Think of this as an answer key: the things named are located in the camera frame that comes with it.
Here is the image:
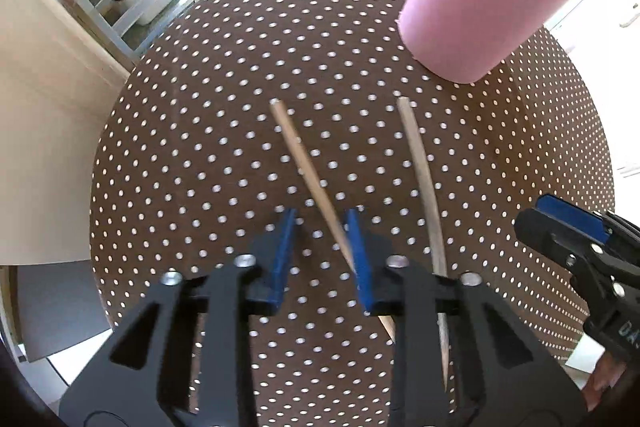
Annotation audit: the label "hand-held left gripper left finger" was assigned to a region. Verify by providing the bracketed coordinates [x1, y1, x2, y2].
[60, 207, 297, 427]

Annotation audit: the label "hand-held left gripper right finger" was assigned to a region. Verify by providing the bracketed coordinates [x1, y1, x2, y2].
[345, 208, 586, 427]

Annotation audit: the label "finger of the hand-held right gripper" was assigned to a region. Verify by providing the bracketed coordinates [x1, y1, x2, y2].
[515, 207, 640, 324]
[535, 194, 640, 249]

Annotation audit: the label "light wooden chopstick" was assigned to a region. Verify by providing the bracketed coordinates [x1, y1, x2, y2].
[270, 101, 398, 348]

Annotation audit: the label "curved wooden chopstick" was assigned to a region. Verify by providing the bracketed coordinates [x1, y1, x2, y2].
[396, 97, 451, 393]

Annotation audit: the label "person's right hand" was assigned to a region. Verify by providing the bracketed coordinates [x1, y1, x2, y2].
[582, 349, 636, 413]

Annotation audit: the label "brown polka dot tablecloth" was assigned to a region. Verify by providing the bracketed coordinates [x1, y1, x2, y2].
[89, 0, 616, 427]

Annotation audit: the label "white kitchen cabinets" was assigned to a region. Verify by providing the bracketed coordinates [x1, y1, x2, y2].
[542, 0, 640, 180]

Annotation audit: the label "grey chair seat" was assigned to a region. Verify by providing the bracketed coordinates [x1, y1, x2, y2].
[15, 259, 113, 363]

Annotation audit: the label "cream kitchen cabinet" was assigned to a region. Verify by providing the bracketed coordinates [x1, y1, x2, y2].
[0, 0, 136, 265]

